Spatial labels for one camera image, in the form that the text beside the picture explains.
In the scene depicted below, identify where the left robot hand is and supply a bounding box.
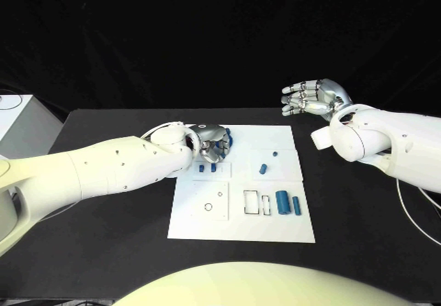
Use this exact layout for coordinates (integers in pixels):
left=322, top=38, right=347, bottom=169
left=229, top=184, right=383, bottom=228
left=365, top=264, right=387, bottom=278
left=188, top=123, right=231, bottom=164

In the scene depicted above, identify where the blue gear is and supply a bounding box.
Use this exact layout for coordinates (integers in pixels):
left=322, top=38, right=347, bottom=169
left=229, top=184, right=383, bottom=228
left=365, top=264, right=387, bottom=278
left=214, top=127, right=234, bottom=159

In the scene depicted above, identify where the white task board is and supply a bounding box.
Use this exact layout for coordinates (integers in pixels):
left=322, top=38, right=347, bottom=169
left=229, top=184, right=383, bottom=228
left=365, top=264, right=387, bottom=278
left=165, top=124, right=315, bottom=244

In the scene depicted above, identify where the white cabinet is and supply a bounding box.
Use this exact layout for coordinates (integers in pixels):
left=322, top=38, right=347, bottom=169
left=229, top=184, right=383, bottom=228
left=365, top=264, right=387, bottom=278
left=0, top=94, right=64, bottom=160

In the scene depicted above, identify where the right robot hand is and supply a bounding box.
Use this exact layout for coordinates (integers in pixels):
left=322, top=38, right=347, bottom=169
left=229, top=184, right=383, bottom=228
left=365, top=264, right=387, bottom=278
left=279, top=78, right=352, bottom=122

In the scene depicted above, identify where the white cable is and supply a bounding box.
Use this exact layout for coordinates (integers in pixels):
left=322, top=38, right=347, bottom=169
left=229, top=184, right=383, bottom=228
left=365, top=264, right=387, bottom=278
left=394, top=178, right=441, bottom=247
left=139, top=121, right=184, bottom=140
left=416, top=186, right=441, bottom=211

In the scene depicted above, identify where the large blue cylinder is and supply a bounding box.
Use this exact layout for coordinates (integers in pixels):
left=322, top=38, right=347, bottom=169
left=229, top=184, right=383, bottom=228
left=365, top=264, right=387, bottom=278
left=275, top=190, right=292, bottom=215

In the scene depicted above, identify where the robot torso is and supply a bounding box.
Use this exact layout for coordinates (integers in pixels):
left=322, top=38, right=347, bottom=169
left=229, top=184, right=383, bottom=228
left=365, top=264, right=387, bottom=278
left=110, top=261, right=416, bottom=306

